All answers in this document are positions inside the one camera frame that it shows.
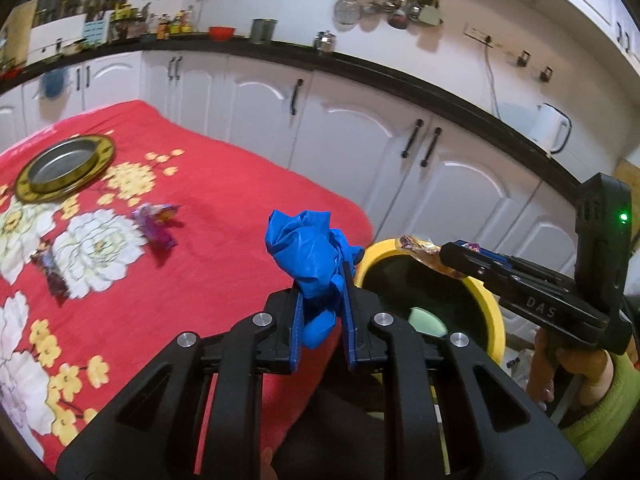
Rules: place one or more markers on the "orange snack wrapper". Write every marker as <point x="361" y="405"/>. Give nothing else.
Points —
<point x="425" y="252"/>

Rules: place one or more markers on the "pale green foam pad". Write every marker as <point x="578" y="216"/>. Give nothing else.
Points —
<point x="427" y="322"/>

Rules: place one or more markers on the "white electric kettle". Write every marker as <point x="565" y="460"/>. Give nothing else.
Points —
<point x="545" y="125"/>

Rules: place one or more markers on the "row of condiment bottles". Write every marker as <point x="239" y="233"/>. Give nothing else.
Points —
<point x="130" y="22"/>

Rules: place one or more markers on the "black wall hook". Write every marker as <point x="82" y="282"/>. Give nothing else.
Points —
<point x="524" y="58"/>
<point x="547" y="74"/>

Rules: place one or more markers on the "round metal tin yellow rim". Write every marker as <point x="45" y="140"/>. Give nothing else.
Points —
<point x="62" y="167"/>

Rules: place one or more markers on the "small white pot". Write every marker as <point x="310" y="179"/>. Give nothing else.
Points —
<point x="72" y="48"/>

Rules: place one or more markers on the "red floral tablecloth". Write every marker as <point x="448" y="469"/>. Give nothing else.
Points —
<point x="210" y="175"/>

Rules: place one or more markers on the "wooden cutting board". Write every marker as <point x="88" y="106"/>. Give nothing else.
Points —
<point x="22" y="27"/>

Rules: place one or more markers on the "light blue rack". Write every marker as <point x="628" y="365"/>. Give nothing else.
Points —
<point x="93" y="30"/>

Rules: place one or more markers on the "hanging metal strainer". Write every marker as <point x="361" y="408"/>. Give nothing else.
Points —
<point x="347" y="11"/>

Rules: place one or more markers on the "white power strip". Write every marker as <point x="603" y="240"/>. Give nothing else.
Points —
<point x="477" y="33"/>

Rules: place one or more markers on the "metal canister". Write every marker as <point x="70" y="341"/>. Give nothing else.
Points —
<point x="263" y="31"/>

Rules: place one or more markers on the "yellow black bin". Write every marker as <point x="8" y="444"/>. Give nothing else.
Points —
<point x="492" y="310"/>

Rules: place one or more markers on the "black kitchen countertop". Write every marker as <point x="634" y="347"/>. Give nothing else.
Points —
<point x="400" y="72"/>

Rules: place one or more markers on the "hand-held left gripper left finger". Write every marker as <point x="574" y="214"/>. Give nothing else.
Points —
<point x="298" y="330"/>

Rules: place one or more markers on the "red bowl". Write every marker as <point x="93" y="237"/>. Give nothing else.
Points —
<point x="221" y="33"/>

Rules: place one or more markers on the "purple candy wrapper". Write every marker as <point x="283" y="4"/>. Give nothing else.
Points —
<point x="157" y="225"/>

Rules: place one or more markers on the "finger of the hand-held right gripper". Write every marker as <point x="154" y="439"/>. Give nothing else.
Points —
<point x="545" y="276"/>
<point x="540" y="305"/>

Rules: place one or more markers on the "person's dark pants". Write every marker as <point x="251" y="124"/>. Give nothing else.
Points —
<point x="325" y="425"/>

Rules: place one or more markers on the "dark candy wrapper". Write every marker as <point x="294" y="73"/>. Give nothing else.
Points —
<point x="50" y="267"/>

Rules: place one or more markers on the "white lower cabinets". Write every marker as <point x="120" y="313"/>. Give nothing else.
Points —
<point x="350" y="125"/>

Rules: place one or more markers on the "small steel pot with lid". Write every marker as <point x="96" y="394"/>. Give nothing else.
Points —
<point x="325" y="43"/>

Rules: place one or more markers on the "person's right forearm green sleeve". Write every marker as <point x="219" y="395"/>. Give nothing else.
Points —
<point x="615" y="415"/>

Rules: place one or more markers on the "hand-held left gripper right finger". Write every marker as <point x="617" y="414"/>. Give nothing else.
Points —
<point x="350" y="320"/>

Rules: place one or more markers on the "hanging blue bag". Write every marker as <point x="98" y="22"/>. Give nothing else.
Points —
<point x="55" y="82"/>

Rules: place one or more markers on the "blue rubber glove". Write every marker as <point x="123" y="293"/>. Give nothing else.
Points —
<point x="305" y="250"/>

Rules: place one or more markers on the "person's right hand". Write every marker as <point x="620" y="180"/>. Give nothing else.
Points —
<point x="585" y="375"/>

